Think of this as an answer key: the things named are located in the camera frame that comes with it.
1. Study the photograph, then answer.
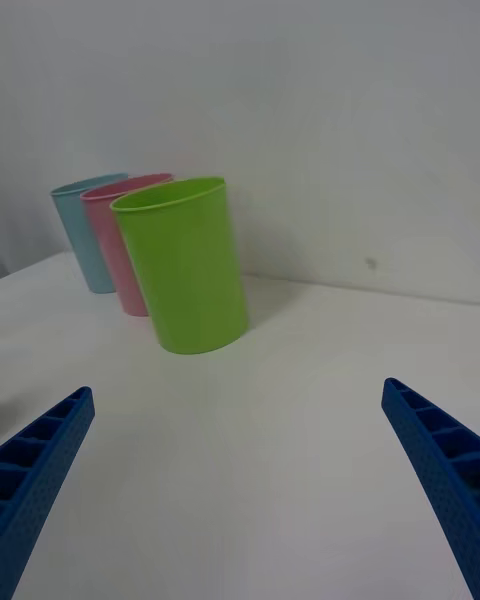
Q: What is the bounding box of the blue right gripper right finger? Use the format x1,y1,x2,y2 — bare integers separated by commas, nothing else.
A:
381,377,480,600

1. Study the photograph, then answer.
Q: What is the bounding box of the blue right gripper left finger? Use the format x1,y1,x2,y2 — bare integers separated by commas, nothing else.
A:
0,386,96,600

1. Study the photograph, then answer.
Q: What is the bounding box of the pale blue plastic bin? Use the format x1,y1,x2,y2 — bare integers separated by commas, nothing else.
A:
49,172,130,295

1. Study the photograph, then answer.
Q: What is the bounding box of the pink plastic bin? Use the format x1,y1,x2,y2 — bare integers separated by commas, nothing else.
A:
80,172,175,318

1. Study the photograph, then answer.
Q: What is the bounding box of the green plastic bin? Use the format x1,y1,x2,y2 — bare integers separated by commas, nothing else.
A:
108,175,250,355

